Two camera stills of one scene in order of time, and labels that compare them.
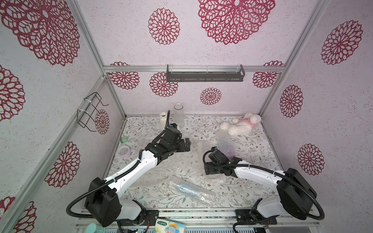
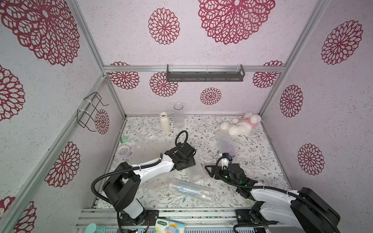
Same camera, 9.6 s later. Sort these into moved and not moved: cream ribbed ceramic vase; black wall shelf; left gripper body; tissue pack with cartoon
Moved: left gripper body
Not moved: black wall shelf; tissue pack with cartoon; cream ribbed ceramic vase
